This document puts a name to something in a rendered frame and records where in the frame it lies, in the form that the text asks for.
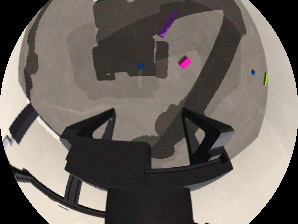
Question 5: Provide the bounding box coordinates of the small magenta block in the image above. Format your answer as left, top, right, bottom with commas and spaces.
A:
179, 57, 191, 69

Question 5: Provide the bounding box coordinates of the purple rod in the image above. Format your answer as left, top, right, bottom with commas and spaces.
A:
158, 11, 179, 38

